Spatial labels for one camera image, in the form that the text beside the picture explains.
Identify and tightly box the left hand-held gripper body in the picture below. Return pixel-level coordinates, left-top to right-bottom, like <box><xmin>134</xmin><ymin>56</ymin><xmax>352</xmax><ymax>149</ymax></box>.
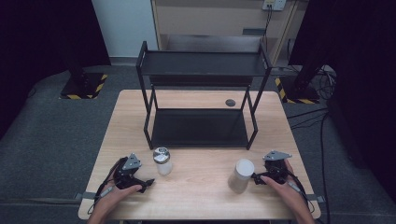
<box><xmin>113</xmin><ymin>152</ymin><xmax>148</xmax><ymax>190</ymax></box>

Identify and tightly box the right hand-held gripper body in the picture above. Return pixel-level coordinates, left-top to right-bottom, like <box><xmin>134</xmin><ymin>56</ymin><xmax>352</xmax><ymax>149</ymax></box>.
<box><xmin>262</xmin><ymin>150</ymin><xmax>293</xmax><ymax>185</ymax></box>

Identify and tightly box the jar with white lid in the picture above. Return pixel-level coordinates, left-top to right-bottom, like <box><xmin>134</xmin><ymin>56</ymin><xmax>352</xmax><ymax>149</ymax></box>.
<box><xmin>227</xmin><ymin>158</ymin><xmax>256</xmax><ymax>194</ymax></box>

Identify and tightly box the glass jar with metal lid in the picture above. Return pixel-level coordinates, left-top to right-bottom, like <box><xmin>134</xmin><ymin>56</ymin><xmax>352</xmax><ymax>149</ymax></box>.
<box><xmin>152</xmin><ymin>147</ymin><xmax>173</xmax><ymax>176</ymax></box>

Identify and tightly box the black metal shelf rack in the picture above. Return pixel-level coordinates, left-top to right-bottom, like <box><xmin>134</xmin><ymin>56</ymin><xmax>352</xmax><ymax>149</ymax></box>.
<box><xmin>135</xmin><ymin>40</ymin><xmax>274</xmax><ymax>151</ymax></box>

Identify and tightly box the person's right hand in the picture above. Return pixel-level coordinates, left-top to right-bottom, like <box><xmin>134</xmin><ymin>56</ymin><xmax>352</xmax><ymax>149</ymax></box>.
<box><xmin>260</xmin><ymin>159</ymin><xmax>313</xmax><ymax>216</ymax></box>

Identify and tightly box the person's left hand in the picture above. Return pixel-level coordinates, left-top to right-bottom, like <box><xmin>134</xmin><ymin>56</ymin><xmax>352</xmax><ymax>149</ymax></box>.
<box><xmin>92</xmin><ymin>159</ymin><xmax>143</xmax><ymax>217</ymax></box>

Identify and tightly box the black stand with striped base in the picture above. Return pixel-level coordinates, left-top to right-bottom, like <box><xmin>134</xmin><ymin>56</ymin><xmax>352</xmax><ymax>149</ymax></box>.
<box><xmin>274</xmin><ymin>55</ymin><xmax>322</xmax><ymax>105</ymax></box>
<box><xmin>59</xmin><ymin>55</ymin><xmax>109</xmax><ymax>101</ymax></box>

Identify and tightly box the black curtain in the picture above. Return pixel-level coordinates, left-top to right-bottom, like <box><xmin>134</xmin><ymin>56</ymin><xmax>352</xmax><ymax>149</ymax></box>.
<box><xmin>0</xmin><ymin>0</ymin><xmax>112</xmax><ymax>141</ymax></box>
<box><xmin>289</xmin><ymin>0</ymin><xmax>396</xmax><ymax>195</ymax></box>

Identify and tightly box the grey bar on cabinet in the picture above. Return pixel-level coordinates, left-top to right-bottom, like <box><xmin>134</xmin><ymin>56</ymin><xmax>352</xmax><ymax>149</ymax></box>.
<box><xmin>242</xmin><ymin>28</ymin><xmax>267</xmax><ymax>36</ymax></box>

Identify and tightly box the beige wooden cabinet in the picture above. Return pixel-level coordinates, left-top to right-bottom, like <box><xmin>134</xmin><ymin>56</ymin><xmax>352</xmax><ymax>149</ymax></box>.
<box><xmin>150</xmin><ymin>0</ymin><xmax>301</xmax><ymax>67</ymax></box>

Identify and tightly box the left hand-held gripper cable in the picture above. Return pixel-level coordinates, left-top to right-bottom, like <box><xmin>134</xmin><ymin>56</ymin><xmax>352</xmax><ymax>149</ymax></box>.
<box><xmin>87</xmin><ymin>160</ymin><xmax>126</xmax><ymax>216</ymax></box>

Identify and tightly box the hand-held gripper cable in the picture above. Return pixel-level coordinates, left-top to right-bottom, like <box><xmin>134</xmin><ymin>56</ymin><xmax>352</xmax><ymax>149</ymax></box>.
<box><xmin>286</xmin><ymin>170</ymin><xmax>316</xmax><ymax>215</ymax></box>
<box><xmin>87</xmin><ymin>160</ymin><xmax>126</xmax><ymax>216</ymax></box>

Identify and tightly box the right hand-held gripper cable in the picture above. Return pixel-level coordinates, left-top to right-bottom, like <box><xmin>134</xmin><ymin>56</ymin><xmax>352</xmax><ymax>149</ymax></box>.
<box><xmin>286</xmin><ymin>170</ymin><xmax>316</xmax><ymax>215</ymax></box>

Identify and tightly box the grey table bracket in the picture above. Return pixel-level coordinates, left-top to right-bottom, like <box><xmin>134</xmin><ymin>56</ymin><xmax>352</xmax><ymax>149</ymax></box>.
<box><xmin>306</xmin><ymin>193</ymin><xmax>327</xmax><ymax>203</ymax></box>
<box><xmin>74</xmin><ymin>191</ymin><xmax>98</xmax><ymax>201</ymax></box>

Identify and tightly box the black floor cable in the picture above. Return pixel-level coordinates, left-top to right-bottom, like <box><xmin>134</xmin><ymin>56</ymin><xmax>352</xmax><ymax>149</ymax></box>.
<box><xmin>286</xmin><ymin>106</ymin><xmax>332</xmax><ymax>224</ymax></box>

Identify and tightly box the bundle of floor cables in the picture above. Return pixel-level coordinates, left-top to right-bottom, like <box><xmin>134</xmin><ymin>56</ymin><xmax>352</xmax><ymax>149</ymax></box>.
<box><xmin>313</xmin><ymin>64</ymin><xmax>338</xmax><ymax>101</ymax></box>

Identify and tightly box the black socket cable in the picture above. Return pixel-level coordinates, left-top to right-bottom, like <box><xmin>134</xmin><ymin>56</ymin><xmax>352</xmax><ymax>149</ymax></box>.
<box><xmin>262</xmin><ymin>4</ymin><xmax>274</xmax><ymax>49</ymax></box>

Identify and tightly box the white wall socket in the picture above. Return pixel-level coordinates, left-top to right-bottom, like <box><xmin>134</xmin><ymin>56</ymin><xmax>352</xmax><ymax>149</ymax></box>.
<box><xmin>262</xmin><ymin>0</ymin><xmax>287</xmax><ymax>12</ymax></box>

